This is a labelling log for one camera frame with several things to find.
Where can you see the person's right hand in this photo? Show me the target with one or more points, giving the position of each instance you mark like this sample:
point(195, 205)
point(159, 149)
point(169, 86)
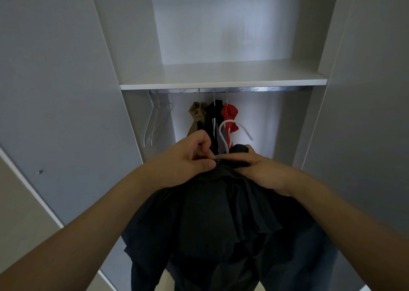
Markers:
point(266, 172)

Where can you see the person's left hand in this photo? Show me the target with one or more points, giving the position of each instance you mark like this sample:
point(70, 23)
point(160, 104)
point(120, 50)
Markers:
point(179, 163)

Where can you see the person's left thumb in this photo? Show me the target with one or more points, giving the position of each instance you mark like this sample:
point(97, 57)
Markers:
point(204, 164)

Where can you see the person's right fingers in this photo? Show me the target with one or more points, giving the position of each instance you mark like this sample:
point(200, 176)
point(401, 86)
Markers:
point(238, 156)

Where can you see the white plastic hanger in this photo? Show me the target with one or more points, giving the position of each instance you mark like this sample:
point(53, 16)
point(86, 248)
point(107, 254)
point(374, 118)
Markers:
point(222, 126)

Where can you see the dark grey shirt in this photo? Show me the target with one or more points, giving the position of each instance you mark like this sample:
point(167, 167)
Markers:
point(217, 223)

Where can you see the person's right forearm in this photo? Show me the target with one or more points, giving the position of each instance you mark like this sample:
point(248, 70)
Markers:
point(348, 227)

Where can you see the person's left forearm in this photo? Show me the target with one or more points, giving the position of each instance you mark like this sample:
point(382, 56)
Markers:
point(80, 233)

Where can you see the red hanging garment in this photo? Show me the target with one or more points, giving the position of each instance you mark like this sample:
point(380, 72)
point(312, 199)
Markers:
point(229, 113)

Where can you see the black hanging garment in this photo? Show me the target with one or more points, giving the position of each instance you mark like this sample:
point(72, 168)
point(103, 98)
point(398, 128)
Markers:
point(213, 118)

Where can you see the tan hanging garment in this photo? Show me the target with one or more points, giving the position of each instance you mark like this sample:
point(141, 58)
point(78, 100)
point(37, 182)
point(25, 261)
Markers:
point(195, 115)

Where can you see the white wardrobe shelf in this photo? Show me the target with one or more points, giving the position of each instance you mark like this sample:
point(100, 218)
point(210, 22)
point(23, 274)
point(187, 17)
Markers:
point(223, 75)

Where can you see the white wardrobe body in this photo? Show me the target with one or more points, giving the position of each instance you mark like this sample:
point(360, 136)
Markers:
point(223, 22)

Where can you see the white wardrobe door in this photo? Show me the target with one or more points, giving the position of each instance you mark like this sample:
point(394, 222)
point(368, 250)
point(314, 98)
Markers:
point(57, 92)
point(370, 108)

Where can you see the metal clothes rail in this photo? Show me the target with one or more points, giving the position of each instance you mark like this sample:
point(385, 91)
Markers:
point(236, 89)

